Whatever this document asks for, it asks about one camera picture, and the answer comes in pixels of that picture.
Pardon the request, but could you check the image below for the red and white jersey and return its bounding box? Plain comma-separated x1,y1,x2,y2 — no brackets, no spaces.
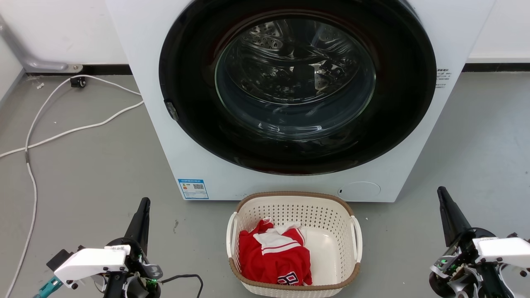
238,218,313,286

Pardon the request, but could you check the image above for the white power cable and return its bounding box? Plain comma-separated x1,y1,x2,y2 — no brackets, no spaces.
0,101,145,159
3,74,142,298

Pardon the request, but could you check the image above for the blue energy label sticker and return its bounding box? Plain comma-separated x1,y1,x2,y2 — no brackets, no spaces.
178,178,210,200

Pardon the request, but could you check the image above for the small printed text label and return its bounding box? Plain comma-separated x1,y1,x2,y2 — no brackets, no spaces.
435,68,451,89

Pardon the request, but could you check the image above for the grey wall pipe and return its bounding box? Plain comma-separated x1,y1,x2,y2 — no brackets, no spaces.
0,14,84,74

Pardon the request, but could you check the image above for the teal connector plug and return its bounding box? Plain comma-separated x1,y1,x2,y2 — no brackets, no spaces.
33,276,63,298

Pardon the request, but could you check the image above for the cream perforated laundry basket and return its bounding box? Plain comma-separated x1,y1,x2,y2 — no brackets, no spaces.
226,191,364,298

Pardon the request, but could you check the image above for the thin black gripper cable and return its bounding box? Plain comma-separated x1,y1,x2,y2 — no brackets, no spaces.
161,274,204,298

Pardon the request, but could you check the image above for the black round washer door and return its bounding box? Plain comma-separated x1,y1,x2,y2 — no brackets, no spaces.
159,0,437,175

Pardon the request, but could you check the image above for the round white filter cover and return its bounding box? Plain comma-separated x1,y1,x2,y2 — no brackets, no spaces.
337,181,381,202

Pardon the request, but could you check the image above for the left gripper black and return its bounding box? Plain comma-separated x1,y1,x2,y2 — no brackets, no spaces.
104,197,163,298

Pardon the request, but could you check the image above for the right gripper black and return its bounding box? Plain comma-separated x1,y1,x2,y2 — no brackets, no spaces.
428,186,504,298

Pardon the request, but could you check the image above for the white front-load washing machine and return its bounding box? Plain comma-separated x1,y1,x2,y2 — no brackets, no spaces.
106,0,496,203

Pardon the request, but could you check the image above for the grey door latch handle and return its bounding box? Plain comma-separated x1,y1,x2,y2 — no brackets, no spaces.
164,99,179,122

